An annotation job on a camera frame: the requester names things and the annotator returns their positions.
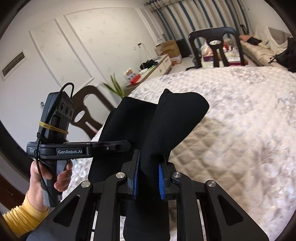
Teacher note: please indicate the dark chair at far side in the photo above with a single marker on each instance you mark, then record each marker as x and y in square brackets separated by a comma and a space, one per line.
[214, 39]

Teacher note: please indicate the dark brown chair at left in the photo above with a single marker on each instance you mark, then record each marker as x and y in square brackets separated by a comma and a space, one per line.
[82, 115]

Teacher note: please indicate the striped window curtain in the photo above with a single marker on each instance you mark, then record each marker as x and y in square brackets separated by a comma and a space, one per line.
[176, 19]

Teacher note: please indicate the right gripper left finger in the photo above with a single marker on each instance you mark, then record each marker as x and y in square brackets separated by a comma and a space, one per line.
[92, 211]

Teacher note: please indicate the black pants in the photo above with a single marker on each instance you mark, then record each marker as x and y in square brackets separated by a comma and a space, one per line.
[138, 182]

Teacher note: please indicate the red white carton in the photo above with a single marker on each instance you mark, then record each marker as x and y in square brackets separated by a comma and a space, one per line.
[131, 76]

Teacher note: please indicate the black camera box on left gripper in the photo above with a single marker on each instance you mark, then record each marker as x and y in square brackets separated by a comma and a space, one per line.
[58, 116]

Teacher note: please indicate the yellow sleeve left forearm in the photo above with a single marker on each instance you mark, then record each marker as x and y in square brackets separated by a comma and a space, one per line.
[24, 218]

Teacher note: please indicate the white quilted floral bedspread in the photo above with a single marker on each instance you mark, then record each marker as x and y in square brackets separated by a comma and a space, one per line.
[245, 142]

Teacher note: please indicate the green potted plant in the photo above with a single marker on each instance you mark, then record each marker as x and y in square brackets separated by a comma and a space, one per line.
[114, 87]

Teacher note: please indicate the white low tv cabinet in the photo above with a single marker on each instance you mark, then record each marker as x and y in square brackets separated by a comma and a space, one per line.
[163, 67]

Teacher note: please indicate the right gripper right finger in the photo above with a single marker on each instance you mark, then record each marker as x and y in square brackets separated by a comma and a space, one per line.
[205, 211]

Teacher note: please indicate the cardboard boxes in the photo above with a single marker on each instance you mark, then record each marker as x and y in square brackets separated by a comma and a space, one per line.
[170, 47]

